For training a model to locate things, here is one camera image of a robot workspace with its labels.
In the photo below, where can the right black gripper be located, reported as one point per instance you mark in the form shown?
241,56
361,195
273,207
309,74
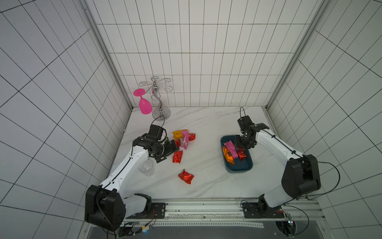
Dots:
244,141

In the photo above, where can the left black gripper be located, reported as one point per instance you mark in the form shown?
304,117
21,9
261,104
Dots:
169,150

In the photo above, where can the red tea bag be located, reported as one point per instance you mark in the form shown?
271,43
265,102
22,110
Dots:
192,136
241,153
178,142
177,157
186,177

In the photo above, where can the pink tea bag packet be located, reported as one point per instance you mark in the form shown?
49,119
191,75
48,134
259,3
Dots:
231,147
185,139

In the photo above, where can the yellow tea bag packet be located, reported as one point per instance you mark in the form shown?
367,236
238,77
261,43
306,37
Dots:
178,134

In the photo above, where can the orange tea bag packet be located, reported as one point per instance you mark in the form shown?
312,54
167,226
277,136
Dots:
228,156

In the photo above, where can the red tea bag bottom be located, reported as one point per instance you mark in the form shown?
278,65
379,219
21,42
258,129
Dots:
186,177

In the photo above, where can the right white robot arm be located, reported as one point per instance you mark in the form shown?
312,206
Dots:
301,172

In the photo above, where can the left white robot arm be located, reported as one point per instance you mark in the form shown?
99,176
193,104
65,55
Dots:
122,179

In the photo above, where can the teal storage box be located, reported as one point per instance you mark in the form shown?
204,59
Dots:
240,166

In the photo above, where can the clear plastic cup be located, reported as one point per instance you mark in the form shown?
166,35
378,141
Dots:
147,167

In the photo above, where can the chrome glass holder stand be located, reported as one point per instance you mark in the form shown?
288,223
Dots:
161,112

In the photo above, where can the pink plastic wine glass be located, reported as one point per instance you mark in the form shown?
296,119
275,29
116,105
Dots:
144,105

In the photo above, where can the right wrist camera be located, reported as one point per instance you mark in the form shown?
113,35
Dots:
245,122

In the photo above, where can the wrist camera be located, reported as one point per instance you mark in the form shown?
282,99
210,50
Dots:
156,132
245,122

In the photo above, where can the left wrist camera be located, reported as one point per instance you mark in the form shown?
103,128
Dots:
156,132

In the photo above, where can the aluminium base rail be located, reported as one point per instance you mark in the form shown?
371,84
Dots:
200,212

